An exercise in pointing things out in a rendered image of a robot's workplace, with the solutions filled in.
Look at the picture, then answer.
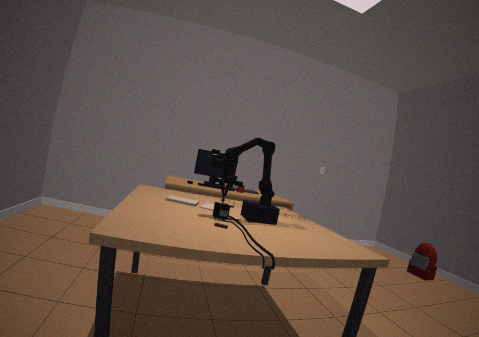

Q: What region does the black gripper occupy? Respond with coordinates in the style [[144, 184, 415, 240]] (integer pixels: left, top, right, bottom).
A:
[[210, 169, 243, 197]]

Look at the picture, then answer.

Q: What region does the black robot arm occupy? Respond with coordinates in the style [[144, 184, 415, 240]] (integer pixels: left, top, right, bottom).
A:
[[211, 137, 276, 206]]

